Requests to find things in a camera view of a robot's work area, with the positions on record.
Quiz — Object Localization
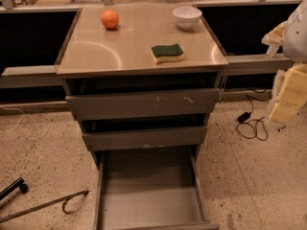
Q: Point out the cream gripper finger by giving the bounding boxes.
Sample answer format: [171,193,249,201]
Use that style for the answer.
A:
[261,21,286,46]
[269,63,307,125]

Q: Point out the green and yellow sponge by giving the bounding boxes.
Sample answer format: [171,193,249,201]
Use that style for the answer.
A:
[151,43,184,64]

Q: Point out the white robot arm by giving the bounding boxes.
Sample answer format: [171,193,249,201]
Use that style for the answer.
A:
[262,0,307,125]

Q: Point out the grey top drawer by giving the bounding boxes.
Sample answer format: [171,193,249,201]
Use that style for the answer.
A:
[66,88,218,121]

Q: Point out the grey middle drawer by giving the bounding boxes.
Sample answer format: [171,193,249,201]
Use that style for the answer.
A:
[83,126,207,150]

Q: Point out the grey metal drawer cabinet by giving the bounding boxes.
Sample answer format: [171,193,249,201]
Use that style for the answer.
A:
[54,2,229,230]

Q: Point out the grey open bottom drawer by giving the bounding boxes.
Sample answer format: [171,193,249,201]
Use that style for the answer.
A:
[93,149,220,230]

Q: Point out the clear plastic water bottle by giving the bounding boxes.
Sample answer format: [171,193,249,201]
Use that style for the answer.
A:
[266,46,279,58]

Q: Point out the white bowl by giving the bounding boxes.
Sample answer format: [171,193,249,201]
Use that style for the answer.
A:
[173,7,201,30]

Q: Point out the orange ball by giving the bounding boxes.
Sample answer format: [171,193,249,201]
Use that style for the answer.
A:
[101,10,119,30]

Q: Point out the metal rod with hook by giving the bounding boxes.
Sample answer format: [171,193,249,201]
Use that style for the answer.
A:
[0,190,89,223]

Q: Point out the black chair leg with caster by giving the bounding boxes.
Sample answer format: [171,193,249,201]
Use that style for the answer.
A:
[0,177,29,200]

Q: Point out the black power adapter cable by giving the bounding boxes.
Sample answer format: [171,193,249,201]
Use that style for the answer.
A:
[235,86,270,142]

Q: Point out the white cable on floor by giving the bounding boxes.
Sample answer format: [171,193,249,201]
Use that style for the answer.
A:
[0,104,26,134]

